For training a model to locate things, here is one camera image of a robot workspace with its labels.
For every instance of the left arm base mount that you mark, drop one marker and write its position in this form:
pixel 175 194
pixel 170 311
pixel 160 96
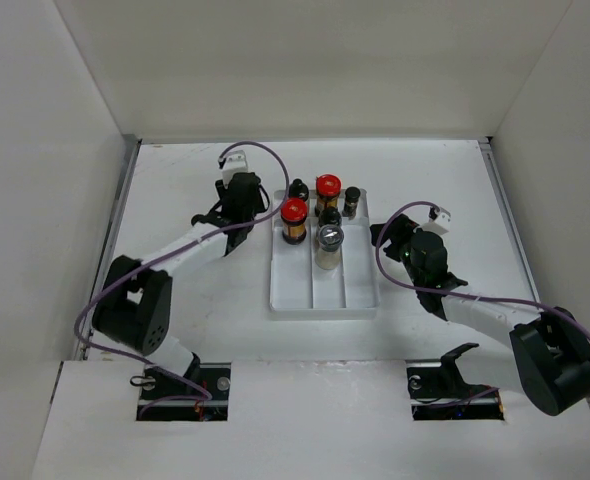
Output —
pixel 163 399

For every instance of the white powder black cap bottle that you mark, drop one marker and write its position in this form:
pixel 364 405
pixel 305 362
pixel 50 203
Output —
pixel 298 190

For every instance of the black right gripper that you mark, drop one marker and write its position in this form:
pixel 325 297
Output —
pixel 398 230

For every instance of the red lid chili sauce jar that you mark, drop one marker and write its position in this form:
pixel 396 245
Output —
pixel 294 214

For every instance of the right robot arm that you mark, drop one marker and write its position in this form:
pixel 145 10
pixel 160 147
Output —
pixel 551 350

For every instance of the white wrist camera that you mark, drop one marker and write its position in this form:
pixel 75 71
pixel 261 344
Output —
pixel 232 162
pixel 439 221

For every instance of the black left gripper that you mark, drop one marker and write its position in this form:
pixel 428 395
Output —
pixel 258 209

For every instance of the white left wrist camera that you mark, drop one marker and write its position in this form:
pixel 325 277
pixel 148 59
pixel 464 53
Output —
pixel 232 162

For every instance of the white plastic organizer tray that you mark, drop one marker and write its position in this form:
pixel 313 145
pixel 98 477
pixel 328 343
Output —
pixel 301 290

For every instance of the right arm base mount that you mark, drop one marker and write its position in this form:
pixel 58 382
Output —
pixel 439 392

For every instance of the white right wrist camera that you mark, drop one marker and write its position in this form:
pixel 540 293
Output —
pixel 439 221

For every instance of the clear lid pepper grinder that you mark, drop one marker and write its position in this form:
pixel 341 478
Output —
pixel 330 239

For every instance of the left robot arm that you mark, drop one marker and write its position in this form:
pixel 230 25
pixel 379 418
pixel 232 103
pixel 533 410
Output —
pixel 137 313

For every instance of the black knob cap bottle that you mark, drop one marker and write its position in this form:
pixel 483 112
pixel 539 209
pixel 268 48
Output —
pixel 330 216

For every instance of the black lid spice bottle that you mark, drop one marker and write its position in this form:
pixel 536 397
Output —
pixel 351 200

